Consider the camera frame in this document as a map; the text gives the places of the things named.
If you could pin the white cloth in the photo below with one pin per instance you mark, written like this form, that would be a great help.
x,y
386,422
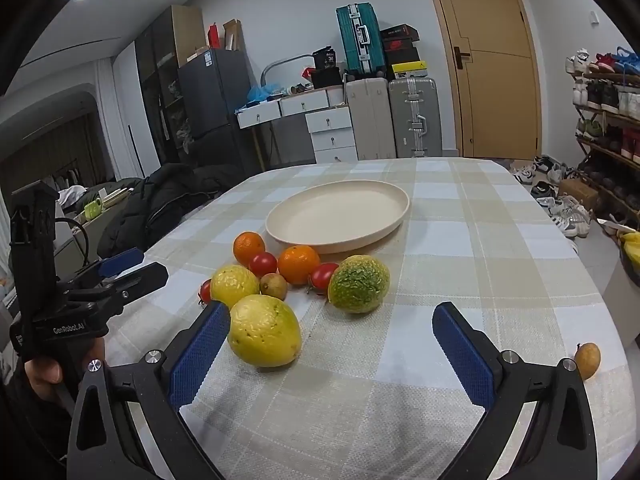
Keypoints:
x,y
72,195

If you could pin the teal suitcase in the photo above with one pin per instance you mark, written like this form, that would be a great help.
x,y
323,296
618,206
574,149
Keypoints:
x,y
356,40

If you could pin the beige round plate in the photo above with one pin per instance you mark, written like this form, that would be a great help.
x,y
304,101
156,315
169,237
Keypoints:
x,y
338,215

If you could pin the wooden door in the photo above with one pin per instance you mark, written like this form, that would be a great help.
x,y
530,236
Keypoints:
x,y
490,85

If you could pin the green cup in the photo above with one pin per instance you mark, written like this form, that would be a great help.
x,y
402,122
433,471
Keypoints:
x,y
92,209

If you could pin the black puffer jacket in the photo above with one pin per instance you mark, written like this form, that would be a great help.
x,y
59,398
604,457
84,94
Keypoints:
x,y
160,200

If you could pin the blue plastic bag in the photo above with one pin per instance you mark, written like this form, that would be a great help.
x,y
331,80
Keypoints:
x,y
262,94

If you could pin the black red shoe box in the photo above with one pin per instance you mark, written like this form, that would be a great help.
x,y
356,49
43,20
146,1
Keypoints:
x,y
399,33
400,51

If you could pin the dark wooden cabinet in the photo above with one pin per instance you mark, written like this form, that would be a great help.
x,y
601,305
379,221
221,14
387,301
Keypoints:
x,y
155,85

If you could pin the round red cherry tomato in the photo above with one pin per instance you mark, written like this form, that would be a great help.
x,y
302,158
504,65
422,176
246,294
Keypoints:
x,y
262,263

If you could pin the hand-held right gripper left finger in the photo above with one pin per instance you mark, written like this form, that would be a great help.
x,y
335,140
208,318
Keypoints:
x,y
200,355

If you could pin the grey curved tube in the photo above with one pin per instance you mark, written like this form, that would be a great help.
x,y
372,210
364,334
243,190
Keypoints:
x,y
280,62

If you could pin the pile of white sneakers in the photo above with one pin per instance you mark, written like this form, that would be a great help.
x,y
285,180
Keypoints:
x,y
560,205

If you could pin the white drawer unit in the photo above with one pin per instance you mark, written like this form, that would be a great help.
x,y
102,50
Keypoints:
x,y
331,135

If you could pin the yellow bananas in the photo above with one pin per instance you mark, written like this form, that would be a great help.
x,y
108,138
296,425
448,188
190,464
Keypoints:
x,y
631,250

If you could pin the beige suitcase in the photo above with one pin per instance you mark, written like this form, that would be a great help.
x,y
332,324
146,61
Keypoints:
x,y
370,120

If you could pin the large orange tangerine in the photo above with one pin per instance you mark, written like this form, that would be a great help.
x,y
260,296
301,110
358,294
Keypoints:
x,y
298,263

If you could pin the brown cardboard box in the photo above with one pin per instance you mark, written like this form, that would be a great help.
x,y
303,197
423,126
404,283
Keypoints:
x,y
579,192

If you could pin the white desk with drawers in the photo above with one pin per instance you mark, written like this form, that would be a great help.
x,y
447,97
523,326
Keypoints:
x,y
302,102

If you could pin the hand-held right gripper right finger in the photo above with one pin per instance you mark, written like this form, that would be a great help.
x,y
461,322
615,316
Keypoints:
x,y
462,355

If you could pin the black bag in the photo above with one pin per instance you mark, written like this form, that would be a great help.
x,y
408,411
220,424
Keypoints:
x,y
327,79

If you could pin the green yellow passion fruit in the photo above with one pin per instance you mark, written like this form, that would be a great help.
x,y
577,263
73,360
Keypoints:
x,y
358,284

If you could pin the yellow black shoe box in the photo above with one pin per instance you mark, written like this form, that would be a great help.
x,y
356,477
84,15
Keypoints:
x,y
409,70

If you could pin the oval red cherry tomato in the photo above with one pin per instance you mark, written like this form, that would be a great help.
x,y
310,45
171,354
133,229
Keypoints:
x,y
324,276

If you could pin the wooden shoe rack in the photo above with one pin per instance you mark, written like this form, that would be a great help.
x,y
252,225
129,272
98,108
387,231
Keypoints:
x,y
615,150

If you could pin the open cardboard box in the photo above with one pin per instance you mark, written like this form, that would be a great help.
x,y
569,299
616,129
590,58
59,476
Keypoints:
x,y
233,36

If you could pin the person's left hand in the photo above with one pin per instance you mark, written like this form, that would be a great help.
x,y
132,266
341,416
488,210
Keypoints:
x,y
44,375

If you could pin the small yellow passion fruit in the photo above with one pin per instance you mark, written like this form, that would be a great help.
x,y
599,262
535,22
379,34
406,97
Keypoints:
x,y
234,286

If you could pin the small orange tangerine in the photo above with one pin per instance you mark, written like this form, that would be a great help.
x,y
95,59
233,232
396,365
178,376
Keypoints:
x,y
248,248

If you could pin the brown longan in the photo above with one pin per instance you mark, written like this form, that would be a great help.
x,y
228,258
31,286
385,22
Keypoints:
x,y
273,285
587,361

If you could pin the large yellow passion fruit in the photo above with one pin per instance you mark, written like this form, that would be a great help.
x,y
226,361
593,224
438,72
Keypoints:
x,y
264,330

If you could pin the rows of assorted shoes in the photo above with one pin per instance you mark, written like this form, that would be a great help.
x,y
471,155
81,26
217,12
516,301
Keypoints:
x,y
607,95

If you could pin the dark grey fridge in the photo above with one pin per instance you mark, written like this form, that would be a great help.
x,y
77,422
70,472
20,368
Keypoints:
x,y
215,105

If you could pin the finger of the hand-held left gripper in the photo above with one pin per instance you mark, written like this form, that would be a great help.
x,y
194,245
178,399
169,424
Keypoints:
x,y
122,258
145,277

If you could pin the silver suitcase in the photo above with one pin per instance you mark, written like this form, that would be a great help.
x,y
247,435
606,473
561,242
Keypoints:
x,y
415,115

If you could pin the small black box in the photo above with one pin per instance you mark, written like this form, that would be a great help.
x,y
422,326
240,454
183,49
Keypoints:
x,y
325,58

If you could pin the small red cherry tomato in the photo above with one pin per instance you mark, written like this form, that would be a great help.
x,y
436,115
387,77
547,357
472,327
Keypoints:
x,y
205,291

